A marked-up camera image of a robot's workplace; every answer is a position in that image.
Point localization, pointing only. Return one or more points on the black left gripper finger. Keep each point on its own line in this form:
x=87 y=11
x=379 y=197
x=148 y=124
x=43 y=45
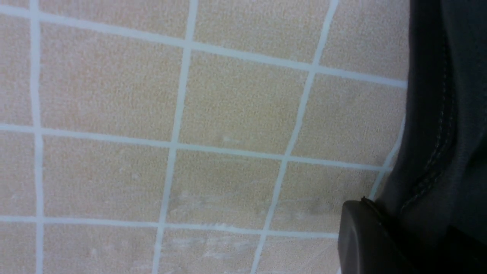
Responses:
x=371 y=243

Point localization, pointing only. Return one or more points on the dark gray long-sleeve shirt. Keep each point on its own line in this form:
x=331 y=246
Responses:
x=439 y=179

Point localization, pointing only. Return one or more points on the beige grid-pattern table mat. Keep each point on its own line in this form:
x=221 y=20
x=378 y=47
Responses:
x=193 y=136

